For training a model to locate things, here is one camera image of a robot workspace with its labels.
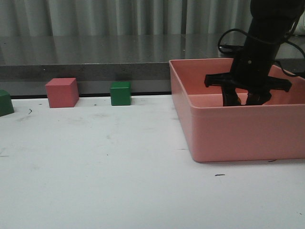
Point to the grey curtain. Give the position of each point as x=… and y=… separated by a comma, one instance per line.
x=121, y=17

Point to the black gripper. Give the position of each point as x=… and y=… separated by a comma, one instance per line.
x=250, y=74

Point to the green cube block centre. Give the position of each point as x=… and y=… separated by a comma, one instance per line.
x=120, y=93

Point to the dark grey counter shelf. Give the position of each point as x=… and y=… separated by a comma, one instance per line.
x=28, y=63

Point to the pink cube block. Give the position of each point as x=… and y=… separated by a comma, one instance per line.
x=62, y=92

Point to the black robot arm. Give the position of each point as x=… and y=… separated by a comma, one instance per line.
x=273, y=23

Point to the green block left edge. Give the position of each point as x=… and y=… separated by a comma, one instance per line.
x=6, y=106

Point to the pink plastic bin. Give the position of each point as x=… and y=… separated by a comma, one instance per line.
x=275, y=130

